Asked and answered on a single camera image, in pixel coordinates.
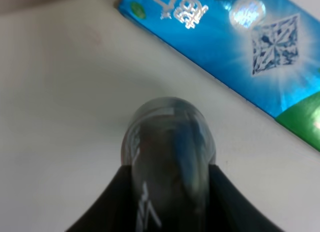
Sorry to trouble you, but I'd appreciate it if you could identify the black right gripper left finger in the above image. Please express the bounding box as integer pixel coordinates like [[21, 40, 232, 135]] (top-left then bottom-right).
[[67, 165, 137, 232]]

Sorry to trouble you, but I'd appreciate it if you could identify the black squeeze tube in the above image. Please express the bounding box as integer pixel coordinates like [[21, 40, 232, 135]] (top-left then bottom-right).
[[121, 97, 216, 232]]

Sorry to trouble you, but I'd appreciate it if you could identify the blue green toothpaste box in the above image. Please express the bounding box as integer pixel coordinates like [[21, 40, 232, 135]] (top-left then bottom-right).
[[118, 0, 320, 149]]

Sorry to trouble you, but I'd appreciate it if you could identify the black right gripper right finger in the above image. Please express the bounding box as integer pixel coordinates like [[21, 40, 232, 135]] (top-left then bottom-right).
[[205, 164, 282, 232]]

